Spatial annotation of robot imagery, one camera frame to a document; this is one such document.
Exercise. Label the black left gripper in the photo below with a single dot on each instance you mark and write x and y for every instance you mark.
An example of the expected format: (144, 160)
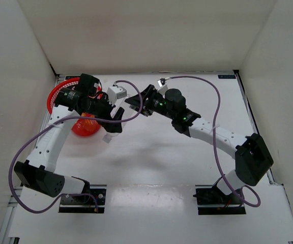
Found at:
(118, 116)

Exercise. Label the red mesh plastic bin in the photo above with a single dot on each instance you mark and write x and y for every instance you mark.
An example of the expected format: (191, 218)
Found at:
(83, 127)

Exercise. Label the clear plastic bottle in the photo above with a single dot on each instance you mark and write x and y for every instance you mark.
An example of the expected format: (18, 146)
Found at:
(122, 111)

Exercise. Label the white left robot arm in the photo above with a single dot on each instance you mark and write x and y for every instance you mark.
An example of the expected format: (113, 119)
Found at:
(37, 172)

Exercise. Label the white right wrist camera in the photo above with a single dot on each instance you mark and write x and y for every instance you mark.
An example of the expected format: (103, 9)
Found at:
(162, 85)

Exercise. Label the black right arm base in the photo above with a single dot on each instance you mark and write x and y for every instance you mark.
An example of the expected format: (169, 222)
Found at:
(211, 202)

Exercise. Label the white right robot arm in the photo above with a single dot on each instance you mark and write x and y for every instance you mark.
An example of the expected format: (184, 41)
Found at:
(251, 155)

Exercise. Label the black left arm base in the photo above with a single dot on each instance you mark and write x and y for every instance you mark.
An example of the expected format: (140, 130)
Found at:
(85, 204)

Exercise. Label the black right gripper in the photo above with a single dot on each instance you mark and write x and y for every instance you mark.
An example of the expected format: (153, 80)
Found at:
(150, 93)

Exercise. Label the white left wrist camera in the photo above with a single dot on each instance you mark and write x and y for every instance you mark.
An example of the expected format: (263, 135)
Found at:
(115, 93)

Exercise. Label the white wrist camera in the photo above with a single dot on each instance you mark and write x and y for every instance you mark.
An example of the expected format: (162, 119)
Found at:
(115, 93)
(162, 85)

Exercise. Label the aluminium table frame rail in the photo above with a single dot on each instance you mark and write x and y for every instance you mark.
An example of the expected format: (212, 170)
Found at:
(32, 114)

